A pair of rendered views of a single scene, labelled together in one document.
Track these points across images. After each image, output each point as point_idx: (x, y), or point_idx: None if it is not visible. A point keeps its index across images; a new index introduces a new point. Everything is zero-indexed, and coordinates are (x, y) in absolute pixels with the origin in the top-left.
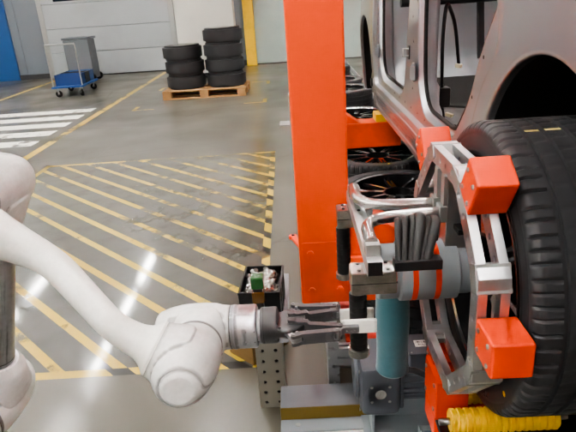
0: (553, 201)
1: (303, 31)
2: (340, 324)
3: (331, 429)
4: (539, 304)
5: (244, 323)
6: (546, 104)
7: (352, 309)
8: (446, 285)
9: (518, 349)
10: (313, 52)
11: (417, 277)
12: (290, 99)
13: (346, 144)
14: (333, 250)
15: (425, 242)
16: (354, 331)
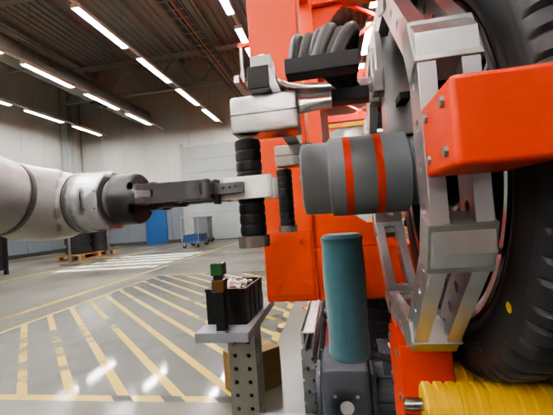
0: None
1: (262, 33)
2: (216, 179)
3: None
4: (544, 21)
5: (85, 180)
6: None
7: (238, 162)
8: (392, 174)
9: (513, 76)
10: (271, 50)
11: (350, 162)
12: None
13: (304, 130)
14: (296, 240)
15: (332, 39)
16: (234, 188)
